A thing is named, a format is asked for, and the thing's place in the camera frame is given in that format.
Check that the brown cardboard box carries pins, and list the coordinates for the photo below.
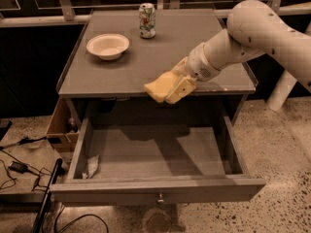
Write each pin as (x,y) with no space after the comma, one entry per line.
(60,134)

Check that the green patterned soda can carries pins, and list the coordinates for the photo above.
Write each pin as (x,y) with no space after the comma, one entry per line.
(147,19)

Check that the black pole stand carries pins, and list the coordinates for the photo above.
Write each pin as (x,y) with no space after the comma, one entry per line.
(46,198)

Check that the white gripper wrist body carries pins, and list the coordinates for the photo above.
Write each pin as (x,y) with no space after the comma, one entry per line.
(198,64)

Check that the white diagonal pillar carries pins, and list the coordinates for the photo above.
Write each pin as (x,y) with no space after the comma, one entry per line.
(280,91)

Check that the black power adapter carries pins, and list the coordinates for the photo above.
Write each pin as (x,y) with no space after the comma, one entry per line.
(18,167)

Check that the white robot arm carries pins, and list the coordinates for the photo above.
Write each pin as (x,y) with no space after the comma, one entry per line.
(252,28)

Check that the grey cabinet with counter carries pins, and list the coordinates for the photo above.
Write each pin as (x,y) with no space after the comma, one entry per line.
(87,77)

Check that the metal drawer knob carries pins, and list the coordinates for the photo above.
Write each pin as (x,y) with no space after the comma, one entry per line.
(160,200)

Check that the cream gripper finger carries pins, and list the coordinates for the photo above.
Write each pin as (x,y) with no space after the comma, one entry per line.
(181,88)
(180,68)

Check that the metal window railing frame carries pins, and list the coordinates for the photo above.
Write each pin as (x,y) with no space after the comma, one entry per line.
(64,7)

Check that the yellow sponge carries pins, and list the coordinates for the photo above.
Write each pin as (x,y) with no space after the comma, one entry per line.
(160,88)

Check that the white paper bowl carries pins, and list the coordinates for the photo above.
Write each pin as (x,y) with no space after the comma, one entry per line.
(108,46)

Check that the open grey top drawer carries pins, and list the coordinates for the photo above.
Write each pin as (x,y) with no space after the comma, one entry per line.
(187,164)

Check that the crumpled white paper scrap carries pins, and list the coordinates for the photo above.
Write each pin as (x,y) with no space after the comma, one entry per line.
(91,167)

